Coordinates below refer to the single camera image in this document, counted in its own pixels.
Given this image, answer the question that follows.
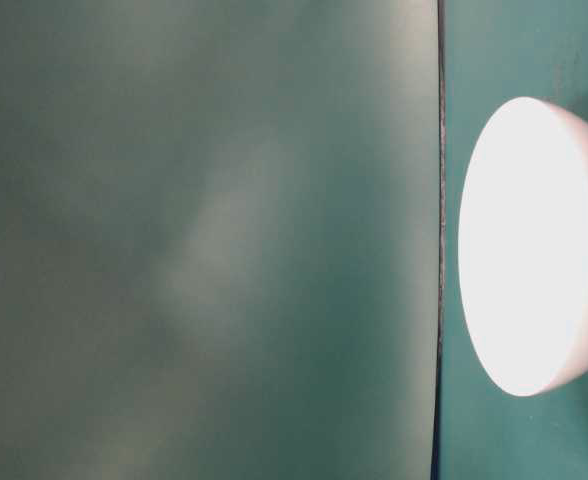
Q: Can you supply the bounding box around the green table mat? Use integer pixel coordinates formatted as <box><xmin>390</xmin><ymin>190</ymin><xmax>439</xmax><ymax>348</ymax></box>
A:
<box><xmin>438</xmin><ymin>1</ymin><xmax>588</xmax><ymax>479</ymax></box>

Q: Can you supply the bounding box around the large white bowl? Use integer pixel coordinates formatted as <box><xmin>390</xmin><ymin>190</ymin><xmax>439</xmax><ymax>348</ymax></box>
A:
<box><xmin>458</xmin><ymin>97</ymin><xmax>588</xmax><ymax>397</ymax></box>

